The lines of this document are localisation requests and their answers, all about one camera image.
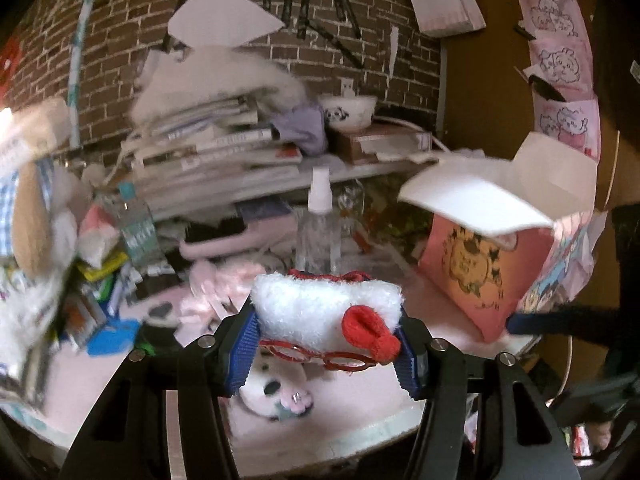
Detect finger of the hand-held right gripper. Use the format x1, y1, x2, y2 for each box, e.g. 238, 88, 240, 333
505, 305, 626, 341

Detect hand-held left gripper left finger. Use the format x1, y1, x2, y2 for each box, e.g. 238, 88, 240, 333
59, 300, 261, 480

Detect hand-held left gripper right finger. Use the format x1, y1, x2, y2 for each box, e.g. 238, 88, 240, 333
392, 312, 583, 480

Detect pink cartoon cardboard box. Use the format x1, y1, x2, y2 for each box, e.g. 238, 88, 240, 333
397, 132, 601, 343

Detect red toy glasses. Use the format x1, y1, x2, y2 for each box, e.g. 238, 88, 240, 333
259, 337, 376, 373

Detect white plush hat red bow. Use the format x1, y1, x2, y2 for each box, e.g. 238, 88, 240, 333
248, 269, 405, 363

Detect clear spray bottle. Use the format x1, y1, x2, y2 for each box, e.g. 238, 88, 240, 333
296, 167, 343, 275

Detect panda plush toy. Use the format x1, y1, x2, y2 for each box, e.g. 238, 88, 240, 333
239, 355, 316, 418

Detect pink fluffy cloth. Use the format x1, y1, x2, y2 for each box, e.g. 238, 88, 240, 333
180, 260, 261, 321

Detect teal label water bottle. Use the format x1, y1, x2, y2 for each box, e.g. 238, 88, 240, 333
112, 182, 163, 266

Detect pile of colourful stationery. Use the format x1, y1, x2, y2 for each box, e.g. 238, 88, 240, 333
50, 250, 131, 351

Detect white shelf board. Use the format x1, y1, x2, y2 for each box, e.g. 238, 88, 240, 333
145, 155, 451, 221

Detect stack of books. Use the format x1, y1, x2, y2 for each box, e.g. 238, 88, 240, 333
120, 87, 306, 221

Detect brown flat box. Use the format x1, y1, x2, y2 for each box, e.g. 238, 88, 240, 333
332, 122, 433, 163

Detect purple cloth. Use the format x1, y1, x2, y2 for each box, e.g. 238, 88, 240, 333
270, 102, 328, 156

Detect black comb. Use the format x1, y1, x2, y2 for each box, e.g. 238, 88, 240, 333
530, 75, 566, 103

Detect clutter of stationery and packets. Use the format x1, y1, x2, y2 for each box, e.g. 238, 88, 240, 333
0, 97, 81, 281

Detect panda print bowl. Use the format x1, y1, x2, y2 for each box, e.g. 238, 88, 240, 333
319, 94, 377, 131

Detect pink hanging organizer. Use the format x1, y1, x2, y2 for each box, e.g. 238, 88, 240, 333
505, 0, 601, 161

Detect white fluffy cloth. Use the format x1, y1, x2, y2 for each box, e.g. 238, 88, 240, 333
131, 45, 308, 126

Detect white paper strip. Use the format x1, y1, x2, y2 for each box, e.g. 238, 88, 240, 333
389, 25, 401, 78

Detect pale blue pole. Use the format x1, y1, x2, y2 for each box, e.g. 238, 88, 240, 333
70, 0, 111, 148

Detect black tape strips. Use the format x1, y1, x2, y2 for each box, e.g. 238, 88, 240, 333
162, 0, 363, 68

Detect white paper sheet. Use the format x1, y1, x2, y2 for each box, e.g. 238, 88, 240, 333
167, 0, 286, 51

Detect white cable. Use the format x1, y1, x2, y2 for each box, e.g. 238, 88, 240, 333
375, 117, 451, 153

